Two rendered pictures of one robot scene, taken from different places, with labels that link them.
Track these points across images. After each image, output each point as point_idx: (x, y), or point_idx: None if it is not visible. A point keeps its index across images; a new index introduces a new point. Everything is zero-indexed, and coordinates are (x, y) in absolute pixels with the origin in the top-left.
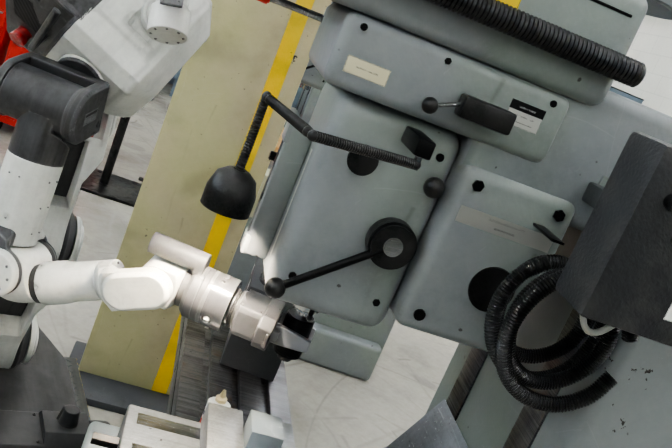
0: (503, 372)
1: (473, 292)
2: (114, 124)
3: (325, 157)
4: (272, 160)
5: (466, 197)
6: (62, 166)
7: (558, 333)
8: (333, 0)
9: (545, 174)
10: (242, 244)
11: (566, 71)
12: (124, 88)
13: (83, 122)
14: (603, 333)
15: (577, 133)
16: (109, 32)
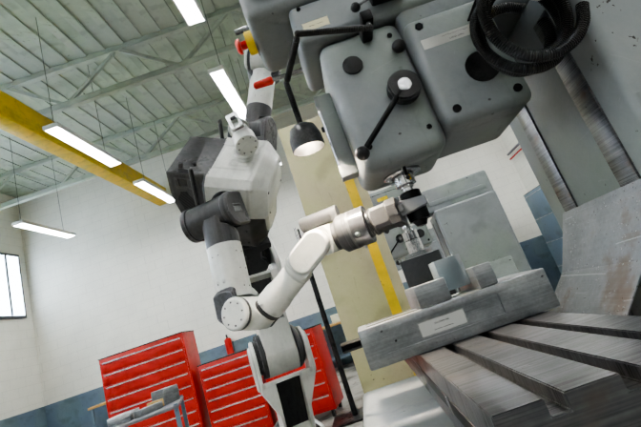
0: (513, 50)
1: (473, 73)
2: (279, 257)
3: (334, 79)
4: (324, 131)
5: (419, 36)
6: (238, 240)
7: (554, 70)
8: (277, 12)
9: None
10: (341, 174)
11: None
12: (247, 189)
13: (233, 208)
14: None
15: None
16: (224, 171)
